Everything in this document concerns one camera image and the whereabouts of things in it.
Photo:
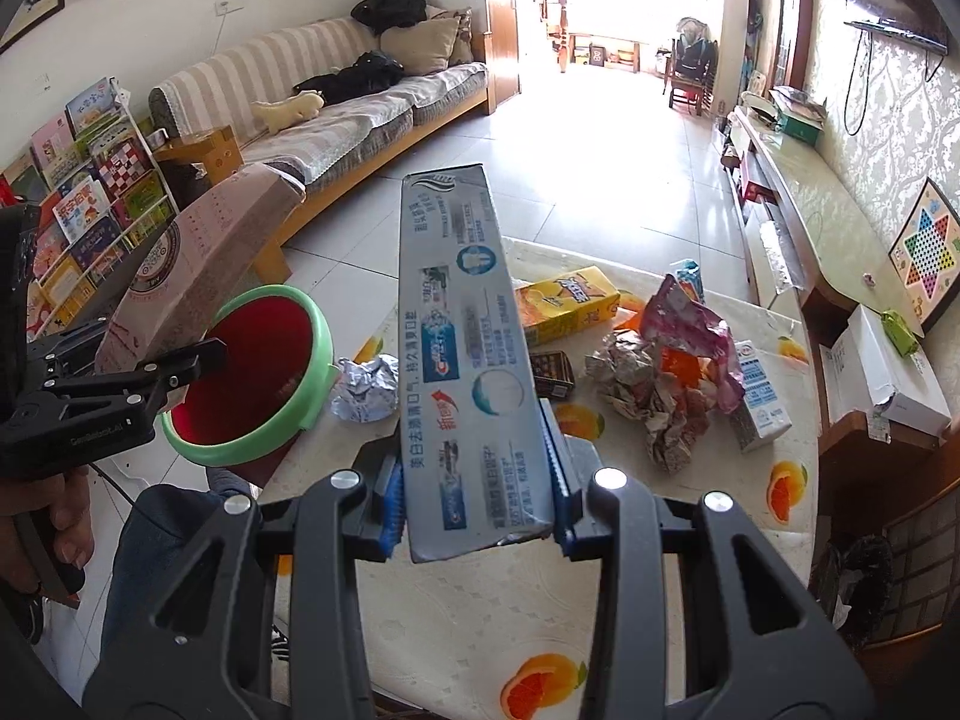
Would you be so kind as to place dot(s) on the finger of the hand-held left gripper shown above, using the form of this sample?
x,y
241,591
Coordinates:
x,y
187,361
75,343

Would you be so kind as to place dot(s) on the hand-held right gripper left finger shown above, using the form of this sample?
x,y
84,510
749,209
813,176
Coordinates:
x,y
390,502

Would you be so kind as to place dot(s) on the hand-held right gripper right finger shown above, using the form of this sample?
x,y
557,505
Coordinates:
x,y
559,469

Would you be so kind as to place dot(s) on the red bin with green rim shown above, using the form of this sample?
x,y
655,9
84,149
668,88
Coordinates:
x,y
255,360

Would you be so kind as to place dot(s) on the newspaper ball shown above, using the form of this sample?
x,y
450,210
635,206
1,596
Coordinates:
x,y
675,431
622,367

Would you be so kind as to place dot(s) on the pink paper box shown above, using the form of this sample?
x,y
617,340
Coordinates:
x,y
210,240

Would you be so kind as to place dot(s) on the grey toothpaste box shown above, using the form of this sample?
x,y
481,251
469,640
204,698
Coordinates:
x,y
465,330

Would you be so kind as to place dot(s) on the pink snack wrapper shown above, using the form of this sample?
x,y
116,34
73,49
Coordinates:
x,y
682,315

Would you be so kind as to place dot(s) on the white milk carton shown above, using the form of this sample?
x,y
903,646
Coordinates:
x,y
757,397

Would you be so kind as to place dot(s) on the person's left hand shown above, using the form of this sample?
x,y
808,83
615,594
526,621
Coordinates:
x,y
64,495

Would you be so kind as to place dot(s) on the small dark box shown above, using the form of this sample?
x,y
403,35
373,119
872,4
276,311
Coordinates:
x,y
553,375

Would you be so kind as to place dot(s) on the crumpled silver foil wrapper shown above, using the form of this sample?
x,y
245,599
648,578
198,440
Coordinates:
x,y
367,388

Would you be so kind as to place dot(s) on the person's leg in jeans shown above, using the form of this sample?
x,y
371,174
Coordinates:
x,y
165,532

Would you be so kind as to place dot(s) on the row of children's picture books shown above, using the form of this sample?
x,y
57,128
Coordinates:
x,y
82,199

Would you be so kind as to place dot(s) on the orange print tablecloth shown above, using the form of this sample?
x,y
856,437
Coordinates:
x,y
450,637

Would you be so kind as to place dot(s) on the orange snack wrapper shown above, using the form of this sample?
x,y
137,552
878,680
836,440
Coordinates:
x,y
679,367

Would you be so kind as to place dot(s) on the yellow drink carton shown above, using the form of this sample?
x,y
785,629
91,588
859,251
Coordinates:
x,y
566,306

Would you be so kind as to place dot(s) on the small blue white carton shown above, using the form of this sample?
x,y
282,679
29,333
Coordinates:
x,y
686,279

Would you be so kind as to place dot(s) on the cream plush toy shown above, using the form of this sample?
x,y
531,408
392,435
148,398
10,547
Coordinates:
x,y
289,109

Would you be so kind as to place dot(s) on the wooden sofa with striped cover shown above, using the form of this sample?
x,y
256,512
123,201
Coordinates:
x,y
360,142

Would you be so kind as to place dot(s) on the black garment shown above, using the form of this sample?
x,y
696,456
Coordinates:
x,y
352,75

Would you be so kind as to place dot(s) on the white cardboard box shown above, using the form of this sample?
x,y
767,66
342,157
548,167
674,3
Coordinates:
x,y
877,367

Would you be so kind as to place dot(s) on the small green toy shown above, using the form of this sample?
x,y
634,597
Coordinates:
x,y
900,330

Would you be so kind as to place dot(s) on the long television cabinet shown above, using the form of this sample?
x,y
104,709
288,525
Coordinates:
x,y
817,202

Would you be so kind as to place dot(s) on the brown quilted cushion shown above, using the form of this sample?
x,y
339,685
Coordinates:
x,y
930,562

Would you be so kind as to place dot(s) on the tan pillow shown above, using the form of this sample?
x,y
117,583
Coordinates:
x,y
416,45

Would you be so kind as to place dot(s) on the black jacket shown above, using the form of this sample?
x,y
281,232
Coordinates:
x,y
390,4

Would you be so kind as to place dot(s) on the low wooden bench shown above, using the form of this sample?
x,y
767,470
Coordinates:
x,y
604,52

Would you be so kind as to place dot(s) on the wooden door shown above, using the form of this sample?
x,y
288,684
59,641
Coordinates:
x,y
502,52

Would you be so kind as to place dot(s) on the green book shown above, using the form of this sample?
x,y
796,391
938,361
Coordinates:
x,y
799,120

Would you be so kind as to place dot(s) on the star checkers board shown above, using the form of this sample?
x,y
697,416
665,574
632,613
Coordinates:
x,y
926,255

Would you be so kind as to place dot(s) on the patterned pillow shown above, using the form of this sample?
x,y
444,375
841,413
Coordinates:
x,y
459,34

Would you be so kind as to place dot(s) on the chair with bags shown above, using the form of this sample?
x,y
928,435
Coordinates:
x,y
691,60

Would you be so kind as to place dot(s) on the wooden stair railing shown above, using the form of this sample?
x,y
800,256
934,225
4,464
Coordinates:
x,y
559,37

